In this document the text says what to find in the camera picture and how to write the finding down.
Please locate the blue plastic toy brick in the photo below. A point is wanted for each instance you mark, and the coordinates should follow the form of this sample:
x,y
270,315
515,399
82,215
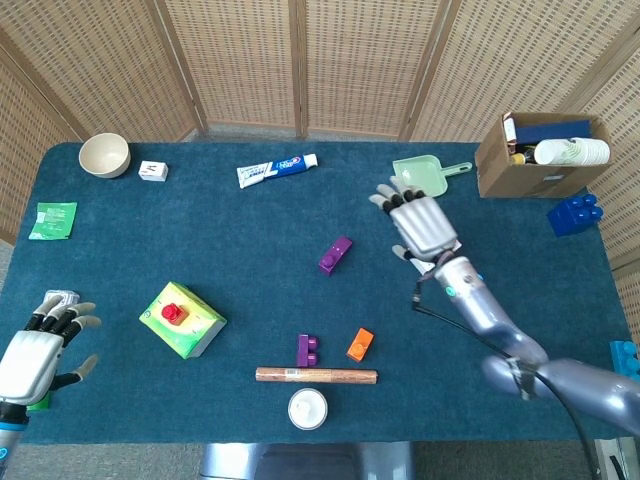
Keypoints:
x,y
625,355

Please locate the stack of white paper cups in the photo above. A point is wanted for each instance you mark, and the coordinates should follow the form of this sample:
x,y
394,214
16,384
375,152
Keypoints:
x,y
575,151

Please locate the green plastic block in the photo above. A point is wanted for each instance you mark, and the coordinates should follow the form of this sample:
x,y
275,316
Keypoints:
x,y
41,402

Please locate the small white packaged item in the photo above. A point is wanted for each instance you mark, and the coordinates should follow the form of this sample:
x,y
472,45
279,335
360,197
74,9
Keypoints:
x,y
62,297

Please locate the blue white toothpaste tube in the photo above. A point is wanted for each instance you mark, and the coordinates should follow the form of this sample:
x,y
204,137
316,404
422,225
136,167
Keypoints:
x,y
275,170

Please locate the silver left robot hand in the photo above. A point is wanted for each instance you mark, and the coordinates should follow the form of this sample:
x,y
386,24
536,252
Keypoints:
x,y
27,365

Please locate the small white red carton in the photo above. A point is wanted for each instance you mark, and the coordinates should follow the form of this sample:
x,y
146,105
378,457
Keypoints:
x,y
509,127

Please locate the dark bottle with yellow cap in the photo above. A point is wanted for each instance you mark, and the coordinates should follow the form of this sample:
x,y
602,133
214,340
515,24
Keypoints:
x,y
522,155

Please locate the grey robot torso base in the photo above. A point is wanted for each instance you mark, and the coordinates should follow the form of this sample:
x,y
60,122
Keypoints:
x,y
305,462

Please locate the wicker folding screen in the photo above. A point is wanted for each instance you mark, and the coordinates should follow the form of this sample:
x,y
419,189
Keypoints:
x,y
240,60

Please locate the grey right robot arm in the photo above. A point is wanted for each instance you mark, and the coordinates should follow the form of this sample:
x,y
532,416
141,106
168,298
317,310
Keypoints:
x,y
480,310

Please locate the small white printed box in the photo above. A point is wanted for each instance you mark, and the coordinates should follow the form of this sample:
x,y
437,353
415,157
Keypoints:
x,y
153,171

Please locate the purple brick moved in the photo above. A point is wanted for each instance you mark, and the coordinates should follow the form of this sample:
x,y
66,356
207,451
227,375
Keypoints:
x,y
334,257

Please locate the red block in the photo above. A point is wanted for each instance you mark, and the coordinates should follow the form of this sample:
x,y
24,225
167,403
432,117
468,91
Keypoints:
x,y
172,313

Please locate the orange toy block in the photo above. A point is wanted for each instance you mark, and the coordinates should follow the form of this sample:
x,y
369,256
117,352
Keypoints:
x,y
360,345

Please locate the light green plastic dustpan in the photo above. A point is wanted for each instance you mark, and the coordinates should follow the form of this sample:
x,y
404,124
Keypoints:
x,y
430,172

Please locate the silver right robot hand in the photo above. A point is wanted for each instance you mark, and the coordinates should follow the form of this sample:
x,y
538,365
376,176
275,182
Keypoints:
x,y
425,225

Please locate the beige ribbed bowl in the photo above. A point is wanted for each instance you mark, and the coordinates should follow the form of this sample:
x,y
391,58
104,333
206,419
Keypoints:
x,y
105,156

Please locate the cork pattern paper roll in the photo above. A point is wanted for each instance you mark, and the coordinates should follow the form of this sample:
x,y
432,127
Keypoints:
x,y
340,376

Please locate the brown cardboard box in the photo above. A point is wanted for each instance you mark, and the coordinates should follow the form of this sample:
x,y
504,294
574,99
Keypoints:
x,y
505,175

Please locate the flat green sachet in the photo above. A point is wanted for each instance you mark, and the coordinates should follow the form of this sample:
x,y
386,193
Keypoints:
x,y
52,221

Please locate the purple brick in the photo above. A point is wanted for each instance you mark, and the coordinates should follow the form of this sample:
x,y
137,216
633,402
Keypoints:
x,y
304,350

